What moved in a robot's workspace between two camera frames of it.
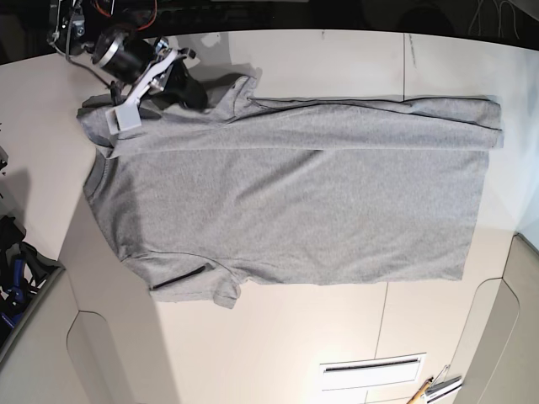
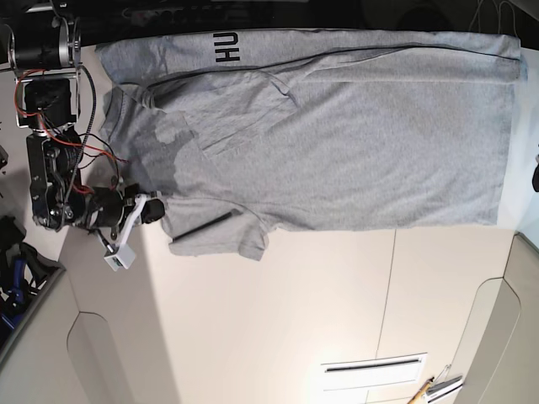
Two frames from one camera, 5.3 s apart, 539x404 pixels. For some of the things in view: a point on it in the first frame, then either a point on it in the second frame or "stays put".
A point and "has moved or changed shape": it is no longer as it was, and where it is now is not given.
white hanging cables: (499, 8) stays put
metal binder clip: (445, 383) stays put
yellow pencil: (415, 398) stays put
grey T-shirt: (290, 190) has moved or changed shape
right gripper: (130, 58) -> (120, 211)
